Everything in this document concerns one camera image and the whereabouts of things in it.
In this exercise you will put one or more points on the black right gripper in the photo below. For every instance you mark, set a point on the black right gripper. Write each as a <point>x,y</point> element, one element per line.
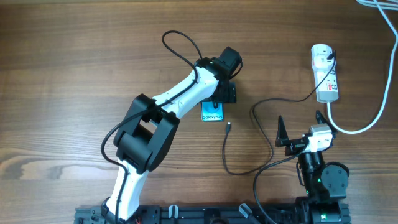
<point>295,145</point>

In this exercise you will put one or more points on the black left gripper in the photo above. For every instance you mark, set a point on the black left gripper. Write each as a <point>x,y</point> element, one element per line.
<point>228,94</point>

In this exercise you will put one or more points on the teal screen Galaxy smartphone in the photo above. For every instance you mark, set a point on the teal screen Galaxy smartphone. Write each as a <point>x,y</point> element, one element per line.
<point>209,114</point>

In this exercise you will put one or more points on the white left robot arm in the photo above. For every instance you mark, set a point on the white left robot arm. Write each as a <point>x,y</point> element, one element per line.
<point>145,135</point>

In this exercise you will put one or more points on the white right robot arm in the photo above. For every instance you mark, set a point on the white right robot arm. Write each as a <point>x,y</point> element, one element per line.
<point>324,182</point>

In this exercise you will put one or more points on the white USB charger plug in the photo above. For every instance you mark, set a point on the white USB charger plug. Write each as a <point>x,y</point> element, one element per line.
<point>322,62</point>

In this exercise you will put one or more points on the white power strip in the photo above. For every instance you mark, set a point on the white power strip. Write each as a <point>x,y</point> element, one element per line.
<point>326,87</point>

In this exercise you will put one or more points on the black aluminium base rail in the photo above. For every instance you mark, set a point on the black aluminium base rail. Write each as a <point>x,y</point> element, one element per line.
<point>279,213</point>

